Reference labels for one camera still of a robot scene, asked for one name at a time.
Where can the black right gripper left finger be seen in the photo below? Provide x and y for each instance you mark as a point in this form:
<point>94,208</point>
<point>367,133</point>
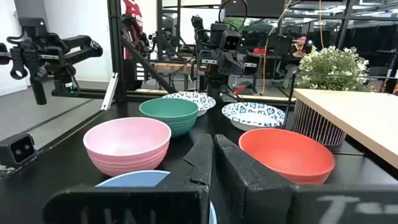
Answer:
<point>124,205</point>

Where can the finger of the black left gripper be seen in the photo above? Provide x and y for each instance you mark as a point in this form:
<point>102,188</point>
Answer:
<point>230,63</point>
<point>239,63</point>

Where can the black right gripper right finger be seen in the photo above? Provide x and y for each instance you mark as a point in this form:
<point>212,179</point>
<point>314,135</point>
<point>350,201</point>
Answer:
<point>264,202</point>

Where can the light blue plastic bowl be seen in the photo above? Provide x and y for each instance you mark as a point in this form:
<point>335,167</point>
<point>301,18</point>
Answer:
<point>136,180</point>

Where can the orange plastic bowl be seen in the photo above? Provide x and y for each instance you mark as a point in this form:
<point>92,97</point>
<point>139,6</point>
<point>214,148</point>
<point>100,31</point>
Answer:
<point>286,155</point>

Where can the green plastic bowl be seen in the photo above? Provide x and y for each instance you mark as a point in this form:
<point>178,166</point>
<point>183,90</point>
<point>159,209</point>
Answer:
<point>174,121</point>

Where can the black background robot arm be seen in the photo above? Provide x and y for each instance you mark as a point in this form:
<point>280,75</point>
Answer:
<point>197,26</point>
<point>46,53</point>
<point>138,37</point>

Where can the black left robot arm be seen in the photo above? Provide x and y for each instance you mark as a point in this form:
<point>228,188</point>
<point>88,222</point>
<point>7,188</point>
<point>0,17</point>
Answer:
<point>215,85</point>

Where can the wooden shelf board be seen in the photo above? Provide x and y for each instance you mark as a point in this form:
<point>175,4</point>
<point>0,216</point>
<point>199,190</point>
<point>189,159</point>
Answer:
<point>357,115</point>

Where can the background wooden table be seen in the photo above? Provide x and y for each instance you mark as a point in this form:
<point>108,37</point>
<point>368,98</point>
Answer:
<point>174,67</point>

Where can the blue patterned paper bowl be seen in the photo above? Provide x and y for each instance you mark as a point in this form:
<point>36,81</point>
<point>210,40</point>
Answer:
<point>252,113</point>
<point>202,101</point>

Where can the pink plastic bowl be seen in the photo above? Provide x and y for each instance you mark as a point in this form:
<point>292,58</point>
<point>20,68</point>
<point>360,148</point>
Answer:
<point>124,146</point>

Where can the person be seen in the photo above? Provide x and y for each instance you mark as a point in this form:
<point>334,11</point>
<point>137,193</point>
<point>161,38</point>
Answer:
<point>299,46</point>

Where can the black table mat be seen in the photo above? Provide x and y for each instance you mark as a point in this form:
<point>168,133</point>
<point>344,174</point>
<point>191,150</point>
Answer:
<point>62,174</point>

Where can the red white jersey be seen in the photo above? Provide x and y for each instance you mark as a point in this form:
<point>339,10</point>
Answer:
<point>133,12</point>

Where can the potted plant with ribbed pot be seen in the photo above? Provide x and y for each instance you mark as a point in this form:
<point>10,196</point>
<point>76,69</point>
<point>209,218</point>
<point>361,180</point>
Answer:
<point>332,68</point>

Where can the white metal bar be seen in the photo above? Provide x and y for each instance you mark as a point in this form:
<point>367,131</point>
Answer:
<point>109,91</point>

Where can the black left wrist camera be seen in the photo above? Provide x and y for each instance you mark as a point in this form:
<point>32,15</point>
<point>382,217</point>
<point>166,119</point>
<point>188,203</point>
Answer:
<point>231,40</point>

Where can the black aluminium station frame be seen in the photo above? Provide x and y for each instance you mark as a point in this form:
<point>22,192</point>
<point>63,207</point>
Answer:
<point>115,46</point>

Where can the black table-level camera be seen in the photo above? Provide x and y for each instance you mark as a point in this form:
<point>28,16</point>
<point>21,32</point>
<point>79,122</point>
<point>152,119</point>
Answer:
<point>18,151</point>

